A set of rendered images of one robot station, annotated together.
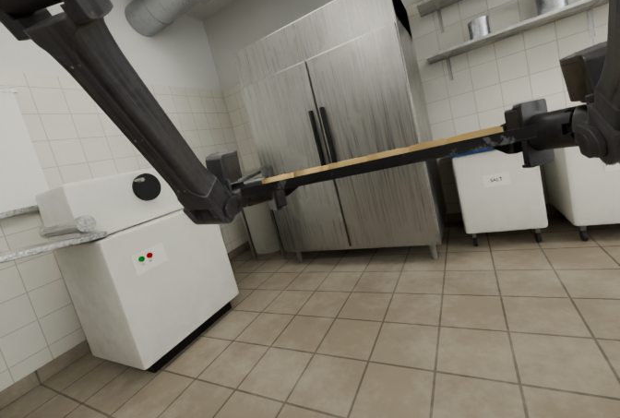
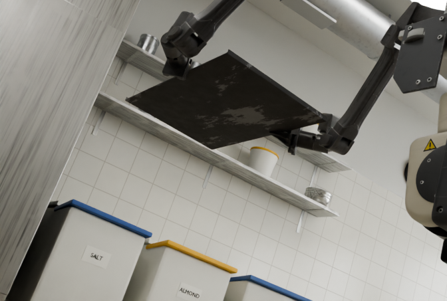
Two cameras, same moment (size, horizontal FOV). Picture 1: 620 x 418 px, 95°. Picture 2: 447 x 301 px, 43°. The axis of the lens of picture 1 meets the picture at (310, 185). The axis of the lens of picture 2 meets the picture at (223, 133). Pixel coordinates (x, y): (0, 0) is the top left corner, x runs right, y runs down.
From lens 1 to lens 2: 146 cm
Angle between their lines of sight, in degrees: 59
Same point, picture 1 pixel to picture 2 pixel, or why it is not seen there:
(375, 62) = (84, 48)
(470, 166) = (82, 226)
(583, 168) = (165, 284)
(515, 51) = (155, 154)
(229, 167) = not seen: hidden behind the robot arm
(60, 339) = not seen: outside the picture
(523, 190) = (111, 283)
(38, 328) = not seen: outside the picture
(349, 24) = not seen: outside the picture
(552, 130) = (308, 136)
